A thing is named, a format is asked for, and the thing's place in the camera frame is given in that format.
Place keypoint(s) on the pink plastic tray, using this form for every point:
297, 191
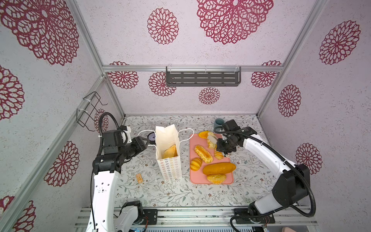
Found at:
197, 177

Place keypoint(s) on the wavy-edged yellow pastry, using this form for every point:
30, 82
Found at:
203, 154

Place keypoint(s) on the printed white paper bag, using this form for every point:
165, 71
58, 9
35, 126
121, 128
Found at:
165, 139

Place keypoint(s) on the triangular toast bread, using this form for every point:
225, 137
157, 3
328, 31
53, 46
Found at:
171, 152

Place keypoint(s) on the round yellow crusty bun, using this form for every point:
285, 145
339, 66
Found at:
216, 179

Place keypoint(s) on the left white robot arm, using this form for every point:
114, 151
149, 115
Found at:
116, 148

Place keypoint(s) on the small round striped bun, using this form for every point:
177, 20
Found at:
196, 164

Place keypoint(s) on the cream white iced bread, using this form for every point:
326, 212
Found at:
212, 147

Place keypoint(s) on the black alarm clock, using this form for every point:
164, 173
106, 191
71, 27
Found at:
152, 137

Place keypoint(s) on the small wooden block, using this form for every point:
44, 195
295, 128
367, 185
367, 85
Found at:
139, 178

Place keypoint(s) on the metal base rail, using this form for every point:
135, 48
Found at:
217, 219

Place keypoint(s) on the teal ceramic cup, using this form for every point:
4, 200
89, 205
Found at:
218, 123

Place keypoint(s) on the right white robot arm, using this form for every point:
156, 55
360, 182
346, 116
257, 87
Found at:
292, 188

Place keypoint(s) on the long orange baguette loaf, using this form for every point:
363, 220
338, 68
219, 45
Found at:
219, 168

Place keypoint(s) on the black wire wall rack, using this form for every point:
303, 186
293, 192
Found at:
86, 114

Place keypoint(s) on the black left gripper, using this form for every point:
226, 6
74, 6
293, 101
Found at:
139, 145

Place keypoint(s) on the yellow-orange glazed bun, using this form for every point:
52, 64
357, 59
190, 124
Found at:
204, 134

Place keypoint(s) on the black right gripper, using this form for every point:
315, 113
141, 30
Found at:
219, 147

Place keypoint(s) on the grey wall shelf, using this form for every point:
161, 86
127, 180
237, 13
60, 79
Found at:
202, 79

